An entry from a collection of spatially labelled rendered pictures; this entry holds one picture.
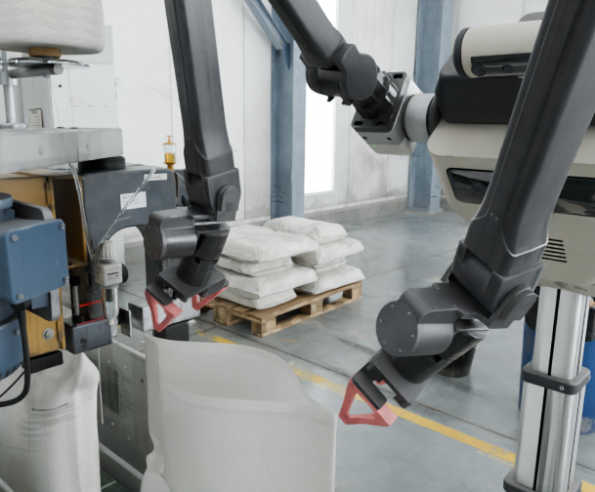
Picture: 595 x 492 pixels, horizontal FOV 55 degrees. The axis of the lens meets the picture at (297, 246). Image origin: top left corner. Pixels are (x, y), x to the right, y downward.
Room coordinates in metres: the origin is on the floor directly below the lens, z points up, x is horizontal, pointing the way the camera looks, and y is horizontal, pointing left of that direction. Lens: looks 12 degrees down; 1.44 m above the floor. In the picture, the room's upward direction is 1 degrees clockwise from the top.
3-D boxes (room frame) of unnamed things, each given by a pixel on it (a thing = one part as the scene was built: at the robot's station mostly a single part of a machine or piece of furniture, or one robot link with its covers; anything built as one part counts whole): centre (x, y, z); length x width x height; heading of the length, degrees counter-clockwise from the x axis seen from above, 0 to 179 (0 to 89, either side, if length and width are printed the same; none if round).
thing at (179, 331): (1.19, 0.26, 0.98); 0.09 x 0.05 x 0.05; 138
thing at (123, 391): (1.70, 0.56, 0.53); 1.05 x 0.02 x 0.41; 48
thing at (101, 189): (1.20, 0.41, 1.21); 0.30 x 0.25 x 0.30; 48
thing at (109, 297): (1.00, 0.34, 1.11); 0.03 x 0.03 x 0.06
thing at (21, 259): (0.71, 0.36, 1.25); 0.10 x 0.08 x 0.12; 163
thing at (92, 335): (1.03, 0.40, 1.04); 0.08 x 0.06 x 0.05; 138
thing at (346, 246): (4.45, -0.19, 0.44); 0.68 x 0.44 x 0.15; 138
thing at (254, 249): (3.99, 0.18, 0.56); 0.66 x 0.42 x 0.15; 138
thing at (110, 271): (1.00, 0.34, 1.14); 0.05 x 0.04 x 0.16; 138
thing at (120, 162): (1.13, 0.38, 1.35); 0.09 x 0.09 x 0.03
